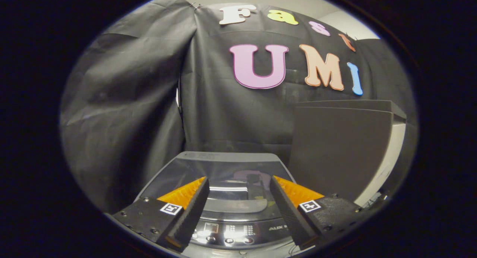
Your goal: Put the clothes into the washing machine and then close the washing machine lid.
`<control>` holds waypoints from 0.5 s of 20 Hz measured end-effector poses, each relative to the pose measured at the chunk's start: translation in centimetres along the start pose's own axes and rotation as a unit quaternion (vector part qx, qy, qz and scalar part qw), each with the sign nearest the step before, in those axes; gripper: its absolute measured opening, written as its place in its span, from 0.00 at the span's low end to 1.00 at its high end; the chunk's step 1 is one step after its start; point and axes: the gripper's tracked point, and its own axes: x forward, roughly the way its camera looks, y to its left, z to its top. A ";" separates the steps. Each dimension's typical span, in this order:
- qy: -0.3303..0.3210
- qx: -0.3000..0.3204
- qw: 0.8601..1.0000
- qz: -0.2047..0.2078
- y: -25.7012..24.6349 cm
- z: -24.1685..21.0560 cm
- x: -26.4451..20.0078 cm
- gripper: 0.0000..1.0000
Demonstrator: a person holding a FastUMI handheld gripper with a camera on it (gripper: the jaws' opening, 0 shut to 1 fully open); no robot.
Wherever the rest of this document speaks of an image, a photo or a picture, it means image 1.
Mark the grey washing machine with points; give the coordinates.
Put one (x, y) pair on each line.
(238, 232)

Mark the dark washing machine lid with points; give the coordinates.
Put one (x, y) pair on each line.
(223, 168)

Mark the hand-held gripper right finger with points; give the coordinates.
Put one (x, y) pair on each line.
(288, 209)

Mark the black backdrop cloth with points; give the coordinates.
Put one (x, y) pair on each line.
(130, 101)

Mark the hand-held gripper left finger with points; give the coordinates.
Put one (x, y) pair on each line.
(192, 213)

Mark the beige cabinet with dark top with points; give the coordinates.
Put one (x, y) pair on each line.
(335, 150)

